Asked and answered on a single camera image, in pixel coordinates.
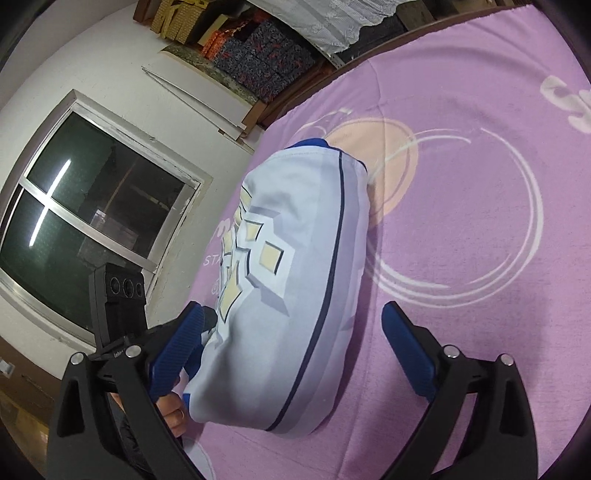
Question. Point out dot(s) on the dark aluminium-framed window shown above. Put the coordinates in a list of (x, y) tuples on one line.
[(92, 207)]

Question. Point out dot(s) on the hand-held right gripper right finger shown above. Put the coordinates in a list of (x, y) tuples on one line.
[(406, 350)]

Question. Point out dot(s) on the pink printed blanket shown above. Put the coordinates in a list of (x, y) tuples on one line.
[(461, 207)]

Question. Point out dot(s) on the wall socket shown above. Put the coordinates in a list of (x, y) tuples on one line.
[(6, 368)]

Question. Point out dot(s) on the blue printed hooded jacket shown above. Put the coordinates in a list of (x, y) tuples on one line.
[(286, 277)]

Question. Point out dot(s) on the person's left hand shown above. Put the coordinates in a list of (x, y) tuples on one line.
[(175, 413)]

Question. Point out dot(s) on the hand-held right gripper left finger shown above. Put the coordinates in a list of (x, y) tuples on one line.
[(178, 350)]

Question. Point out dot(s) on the orange patterned box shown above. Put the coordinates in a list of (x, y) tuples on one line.
[(221, 41)]

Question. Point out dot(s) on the gold patterned box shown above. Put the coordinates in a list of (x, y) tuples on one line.
[(194, 18), (166, 16)]

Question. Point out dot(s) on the white boards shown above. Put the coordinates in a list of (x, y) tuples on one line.
[(203, 108)]

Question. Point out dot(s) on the green patterned board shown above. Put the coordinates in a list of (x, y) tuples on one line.
[(203, 69)]

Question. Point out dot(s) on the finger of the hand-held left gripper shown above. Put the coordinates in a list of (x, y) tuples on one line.
[(210, 321)]

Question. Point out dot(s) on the white lace cloth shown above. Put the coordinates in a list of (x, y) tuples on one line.
[(332, 23)]

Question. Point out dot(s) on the stack of patterned blue boxes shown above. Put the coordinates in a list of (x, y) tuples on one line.
[(263, 55)]

